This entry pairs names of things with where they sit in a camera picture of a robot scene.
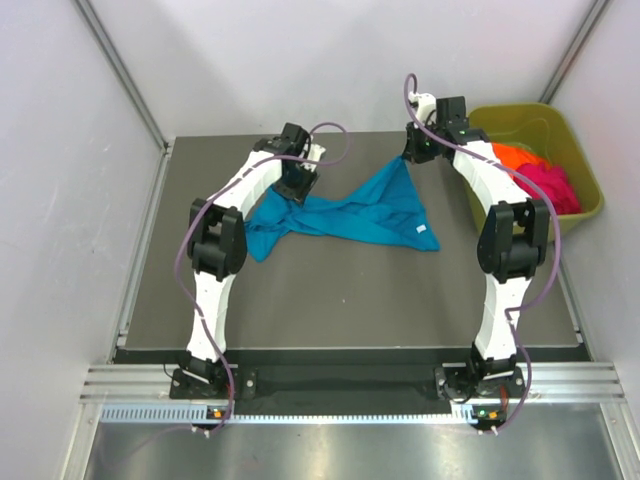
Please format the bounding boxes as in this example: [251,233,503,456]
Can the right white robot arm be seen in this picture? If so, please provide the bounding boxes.
[402,92,550,401]

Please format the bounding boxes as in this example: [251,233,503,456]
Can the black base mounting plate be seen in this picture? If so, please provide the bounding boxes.
[169,362,526,401]

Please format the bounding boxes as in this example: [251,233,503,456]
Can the magenta t shirt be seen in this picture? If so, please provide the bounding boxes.
[517,165,582,215]

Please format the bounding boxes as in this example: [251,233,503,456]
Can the corner aluminium post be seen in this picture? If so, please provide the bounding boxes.
[539,0,613,104]
[71,0,169,151]

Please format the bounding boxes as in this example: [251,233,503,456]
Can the right corner aluminium post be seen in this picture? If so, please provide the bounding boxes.
[539,0,613,104]

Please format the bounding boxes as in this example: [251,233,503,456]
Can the aluminium frame rail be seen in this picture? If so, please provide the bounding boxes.
[80,362,625,403]

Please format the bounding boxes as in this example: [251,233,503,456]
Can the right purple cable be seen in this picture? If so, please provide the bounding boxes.
[403,73,564,434]

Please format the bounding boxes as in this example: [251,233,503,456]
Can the grey slotted cable duct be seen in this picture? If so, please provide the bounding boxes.
[99,404,498,427]

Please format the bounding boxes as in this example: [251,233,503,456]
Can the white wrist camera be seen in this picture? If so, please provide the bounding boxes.
[407,91,436,124]
[302,143,326,170]

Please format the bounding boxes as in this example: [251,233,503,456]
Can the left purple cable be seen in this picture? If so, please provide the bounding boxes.
[172,121,350,436]

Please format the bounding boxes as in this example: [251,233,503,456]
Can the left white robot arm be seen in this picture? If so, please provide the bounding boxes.
[174,123,325,398]

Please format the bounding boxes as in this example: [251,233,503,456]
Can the purple cable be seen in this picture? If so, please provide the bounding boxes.
[172,121,350,436]
[403,73,564,434]

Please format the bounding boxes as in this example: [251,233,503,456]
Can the olive green plastic bin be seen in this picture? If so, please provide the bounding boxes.
[468,103,604,237]

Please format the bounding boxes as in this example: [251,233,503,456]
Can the left corner aluminium post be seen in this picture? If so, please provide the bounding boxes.
[71,0,169,151]

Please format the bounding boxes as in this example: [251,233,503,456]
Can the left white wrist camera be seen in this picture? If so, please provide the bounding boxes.
[302,143,326,170]

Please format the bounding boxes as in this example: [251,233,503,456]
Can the orange t shirt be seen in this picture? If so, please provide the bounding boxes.
[491,142,551,171]

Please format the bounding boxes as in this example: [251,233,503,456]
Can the blue t shirt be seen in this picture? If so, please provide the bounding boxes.
[245,157,440,262]

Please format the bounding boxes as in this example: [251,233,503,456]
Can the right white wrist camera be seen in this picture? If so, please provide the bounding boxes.
[407,91,436,124]

